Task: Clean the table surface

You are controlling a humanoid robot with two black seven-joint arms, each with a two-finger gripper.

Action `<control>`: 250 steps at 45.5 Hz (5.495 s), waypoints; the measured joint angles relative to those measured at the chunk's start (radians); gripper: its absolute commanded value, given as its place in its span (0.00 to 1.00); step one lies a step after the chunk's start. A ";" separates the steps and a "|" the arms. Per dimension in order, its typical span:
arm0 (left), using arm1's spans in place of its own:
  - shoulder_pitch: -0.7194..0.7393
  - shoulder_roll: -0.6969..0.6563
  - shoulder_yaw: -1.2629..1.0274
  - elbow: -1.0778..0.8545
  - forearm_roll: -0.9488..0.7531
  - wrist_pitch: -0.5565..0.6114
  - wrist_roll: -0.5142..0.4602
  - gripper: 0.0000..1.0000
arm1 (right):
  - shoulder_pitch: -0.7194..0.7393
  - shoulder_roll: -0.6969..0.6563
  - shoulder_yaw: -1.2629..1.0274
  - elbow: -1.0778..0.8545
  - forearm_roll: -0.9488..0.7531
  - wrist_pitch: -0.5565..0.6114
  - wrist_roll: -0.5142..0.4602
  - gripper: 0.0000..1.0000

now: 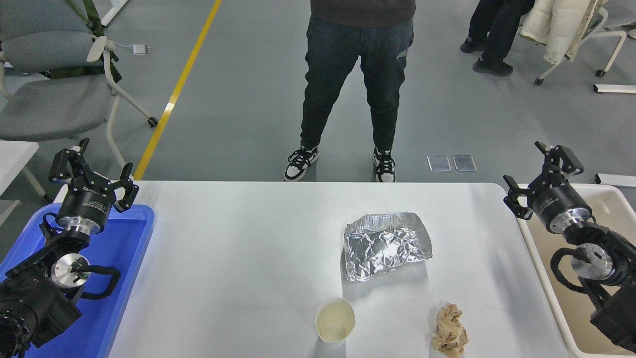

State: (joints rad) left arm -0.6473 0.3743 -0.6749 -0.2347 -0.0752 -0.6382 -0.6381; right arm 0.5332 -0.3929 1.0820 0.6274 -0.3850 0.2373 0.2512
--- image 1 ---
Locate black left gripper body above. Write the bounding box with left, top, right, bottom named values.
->
left=56, top=173, right=118, bottom=230

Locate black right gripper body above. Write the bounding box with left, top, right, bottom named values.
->
left=528, top=181, right=592, bottom=232

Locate silver foil tray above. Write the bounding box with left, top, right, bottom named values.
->
left=343, top=212, right=433, bottom=284

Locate tan paper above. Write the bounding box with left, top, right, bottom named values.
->
left=430, top=303, right=469, bottom=358

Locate cream paper cup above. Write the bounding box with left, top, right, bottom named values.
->
left=315, top=297, right=356, bottom=348

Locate small white side table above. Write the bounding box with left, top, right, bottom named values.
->
left=0, top=141, right=53, bottom=224

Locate large pale plastic bin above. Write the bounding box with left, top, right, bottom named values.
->
left=517, top=184, right=636, bottom=358

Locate grey office chair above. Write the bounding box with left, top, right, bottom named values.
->
left=0, top=0, right=159, bottom=170

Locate blue plastic tray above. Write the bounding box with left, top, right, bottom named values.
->
left=0, top=203, right=156, bottom=358

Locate cream padded coat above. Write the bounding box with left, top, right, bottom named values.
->
left=520, top=0, right=604, bottom=64

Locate white power adapter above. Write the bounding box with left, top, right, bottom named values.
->
left=113, top=42, right=150, bottom=56

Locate person with black shoes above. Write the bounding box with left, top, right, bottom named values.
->
left=460, top=0, right=536, bottom=77

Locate white desk leg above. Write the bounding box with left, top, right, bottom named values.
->
left=101, top=0, right=129, bottom=27

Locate person with black-white shoes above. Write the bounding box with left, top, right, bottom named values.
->
left=284, top=0, right=417, bottom=182

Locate olive green strap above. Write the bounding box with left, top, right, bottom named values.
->
left=50, top=0, right=122, bottom=83

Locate white frame chair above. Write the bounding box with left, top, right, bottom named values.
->
left=534, top=0, right=636, bottom=86

